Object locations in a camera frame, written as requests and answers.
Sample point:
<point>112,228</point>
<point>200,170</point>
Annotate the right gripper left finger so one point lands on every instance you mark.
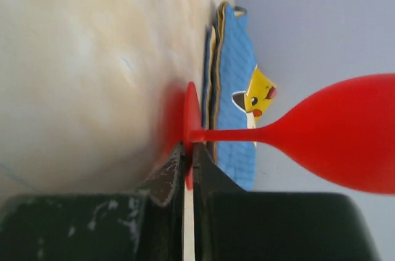
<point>145,223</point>

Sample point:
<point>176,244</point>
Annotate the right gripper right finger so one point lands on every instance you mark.
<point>234,224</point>

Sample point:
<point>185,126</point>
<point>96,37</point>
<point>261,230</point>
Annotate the blue Pikachu cloth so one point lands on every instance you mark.
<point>235,92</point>

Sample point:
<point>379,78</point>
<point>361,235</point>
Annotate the red wine glass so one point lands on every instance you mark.
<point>343,133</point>

